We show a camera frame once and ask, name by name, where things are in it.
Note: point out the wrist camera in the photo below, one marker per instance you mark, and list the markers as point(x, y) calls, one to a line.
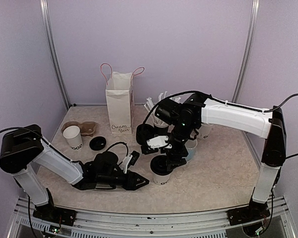
point(149, 147)
point(132, 158)

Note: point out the front aluminium frame rail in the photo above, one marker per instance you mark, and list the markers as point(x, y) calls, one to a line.
point(95, 224)

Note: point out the black cup holding straws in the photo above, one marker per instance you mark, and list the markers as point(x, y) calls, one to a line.
point(160, 129)

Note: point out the single black cup lid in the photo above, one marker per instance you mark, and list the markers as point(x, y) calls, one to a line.
point(97, 143)

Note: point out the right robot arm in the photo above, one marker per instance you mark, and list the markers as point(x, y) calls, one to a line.
point(201, 108)

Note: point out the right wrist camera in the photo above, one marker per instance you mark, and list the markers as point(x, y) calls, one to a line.
point(149, 147)

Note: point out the light blue ceramic mug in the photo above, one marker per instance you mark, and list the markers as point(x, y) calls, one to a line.
point(191, 146)

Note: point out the stack of black lids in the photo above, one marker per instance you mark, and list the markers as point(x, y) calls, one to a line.
point(144, 132)

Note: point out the brown cardboard cup carrier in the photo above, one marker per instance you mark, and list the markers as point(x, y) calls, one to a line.
point(87, 128)

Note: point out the white paper takeout bag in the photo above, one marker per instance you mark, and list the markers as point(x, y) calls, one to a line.
point(120, 98)

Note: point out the right aluminium corner post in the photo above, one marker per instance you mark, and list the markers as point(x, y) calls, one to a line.
point(247, 49)

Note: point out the white paper cup GOOD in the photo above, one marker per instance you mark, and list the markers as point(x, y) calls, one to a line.
point(161, 179)

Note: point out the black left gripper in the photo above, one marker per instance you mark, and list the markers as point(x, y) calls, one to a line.
point(131, 185)

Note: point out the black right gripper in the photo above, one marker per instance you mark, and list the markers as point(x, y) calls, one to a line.
point(177, 155)

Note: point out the stack of white paper cups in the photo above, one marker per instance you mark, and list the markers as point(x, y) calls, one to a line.
point(204, 130)

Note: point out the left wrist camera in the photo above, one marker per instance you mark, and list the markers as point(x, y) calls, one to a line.
point(132, 158)

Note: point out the aluminium corner post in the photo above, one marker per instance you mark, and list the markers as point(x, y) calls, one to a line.
point(247, 49)
point(52, 49)

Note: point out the black coffee cup lid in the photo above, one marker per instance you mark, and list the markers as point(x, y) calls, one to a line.
point(158, 165)

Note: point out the left aluminium corner post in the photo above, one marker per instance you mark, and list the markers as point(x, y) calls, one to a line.
point(52, 49)

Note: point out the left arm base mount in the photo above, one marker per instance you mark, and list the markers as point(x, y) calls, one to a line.
point(52, 213)

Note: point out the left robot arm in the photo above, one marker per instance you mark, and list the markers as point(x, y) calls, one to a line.
point(22, 146)

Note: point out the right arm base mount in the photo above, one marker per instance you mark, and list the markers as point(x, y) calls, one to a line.
point(252, 212)

